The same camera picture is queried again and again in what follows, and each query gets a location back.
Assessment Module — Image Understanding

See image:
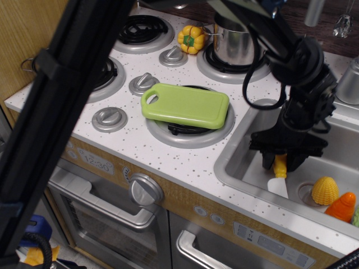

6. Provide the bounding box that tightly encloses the silver sink basin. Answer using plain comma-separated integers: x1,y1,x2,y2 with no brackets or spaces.
214,108,358,239

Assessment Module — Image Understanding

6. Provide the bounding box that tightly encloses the back left black burner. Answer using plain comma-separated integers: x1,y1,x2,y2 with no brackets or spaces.
113,15,174,54

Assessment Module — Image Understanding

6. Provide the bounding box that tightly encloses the green plastic cutting board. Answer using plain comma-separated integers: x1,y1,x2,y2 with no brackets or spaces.
141,83,229,129

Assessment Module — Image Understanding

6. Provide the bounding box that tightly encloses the yellow cloth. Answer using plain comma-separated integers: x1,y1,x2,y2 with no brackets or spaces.
24,245,61,266

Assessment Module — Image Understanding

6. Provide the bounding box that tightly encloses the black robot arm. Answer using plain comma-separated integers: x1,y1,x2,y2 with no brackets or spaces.
210,1,337,171

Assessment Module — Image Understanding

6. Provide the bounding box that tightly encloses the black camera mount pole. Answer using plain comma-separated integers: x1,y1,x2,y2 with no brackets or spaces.
1,1,133,258

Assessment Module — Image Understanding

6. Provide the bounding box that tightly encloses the silver oven knob right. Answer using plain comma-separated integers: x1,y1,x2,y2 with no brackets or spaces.
128,173,164,207

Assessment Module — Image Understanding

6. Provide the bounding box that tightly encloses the yellow toy bell pepper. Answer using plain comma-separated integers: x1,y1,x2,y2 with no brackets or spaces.
177,25,207,55

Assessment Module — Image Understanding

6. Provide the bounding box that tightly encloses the silver dishwasher door handle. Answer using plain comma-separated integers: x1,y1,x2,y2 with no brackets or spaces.
176,230,228,269

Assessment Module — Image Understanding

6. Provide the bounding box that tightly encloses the green toy vegetable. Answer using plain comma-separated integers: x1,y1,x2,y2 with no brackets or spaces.
352,207,359,227

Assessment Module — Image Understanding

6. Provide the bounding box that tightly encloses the yellow toy corn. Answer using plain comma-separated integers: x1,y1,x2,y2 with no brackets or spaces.
311,177,339,206

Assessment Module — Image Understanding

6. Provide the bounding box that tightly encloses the hanging clear utensil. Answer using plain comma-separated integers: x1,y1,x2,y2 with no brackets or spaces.
332,1,355,39

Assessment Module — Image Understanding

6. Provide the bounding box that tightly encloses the silver stove knob bottom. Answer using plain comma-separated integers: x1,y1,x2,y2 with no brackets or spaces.
91,107,128,133

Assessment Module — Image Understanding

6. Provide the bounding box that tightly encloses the silver oven door handle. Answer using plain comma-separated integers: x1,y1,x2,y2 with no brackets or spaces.
47,165,158,233

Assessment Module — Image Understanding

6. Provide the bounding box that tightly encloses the steel pot with lid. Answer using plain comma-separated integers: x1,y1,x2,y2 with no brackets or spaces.
21,58,35,72

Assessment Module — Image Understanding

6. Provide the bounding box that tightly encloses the blue clamp tool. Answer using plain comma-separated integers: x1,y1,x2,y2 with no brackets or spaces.
21,215,53,247

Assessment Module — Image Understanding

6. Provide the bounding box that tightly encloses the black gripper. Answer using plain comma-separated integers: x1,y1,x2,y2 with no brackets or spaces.
249,124,328,172

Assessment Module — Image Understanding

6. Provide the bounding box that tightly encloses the back right black burner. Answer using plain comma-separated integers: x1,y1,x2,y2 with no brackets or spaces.
196,41,271,85

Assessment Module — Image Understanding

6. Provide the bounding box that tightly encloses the yellow handled white toy knife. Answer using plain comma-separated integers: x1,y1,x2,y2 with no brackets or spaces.
267,154,288,198

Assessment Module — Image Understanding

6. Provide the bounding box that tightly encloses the black cable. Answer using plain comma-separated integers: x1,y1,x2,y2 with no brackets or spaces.
21,231,53,269

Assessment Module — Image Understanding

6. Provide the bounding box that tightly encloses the tall steel pot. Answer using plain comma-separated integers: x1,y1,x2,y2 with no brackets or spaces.
213,13,255,66

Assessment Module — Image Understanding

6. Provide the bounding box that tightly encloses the silver stove knob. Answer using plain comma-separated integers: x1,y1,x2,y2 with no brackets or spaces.
159,46,188,67
91,107,128,133
128,72,159,96

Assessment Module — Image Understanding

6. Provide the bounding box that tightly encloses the orange toy carrot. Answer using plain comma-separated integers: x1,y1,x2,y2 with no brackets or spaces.
325,192,356,223

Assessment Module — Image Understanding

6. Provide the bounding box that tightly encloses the front right black burner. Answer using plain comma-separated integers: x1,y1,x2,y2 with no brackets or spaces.
146,86,235,149

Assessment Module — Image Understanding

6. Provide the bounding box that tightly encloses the front left black burner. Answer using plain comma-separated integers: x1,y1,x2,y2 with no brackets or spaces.
87,57,126,103

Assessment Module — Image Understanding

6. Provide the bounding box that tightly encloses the black burner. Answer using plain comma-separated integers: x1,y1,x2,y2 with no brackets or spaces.
87,57,126,103
113,15,174,54
196,41,271,85
146,86,235,149

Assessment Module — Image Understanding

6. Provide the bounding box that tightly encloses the silver stove knob top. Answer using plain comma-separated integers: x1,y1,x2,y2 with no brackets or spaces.
159,46,188,67

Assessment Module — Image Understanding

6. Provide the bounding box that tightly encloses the silver stove knob middle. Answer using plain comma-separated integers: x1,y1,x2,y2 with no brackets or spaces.
128,72,159,96

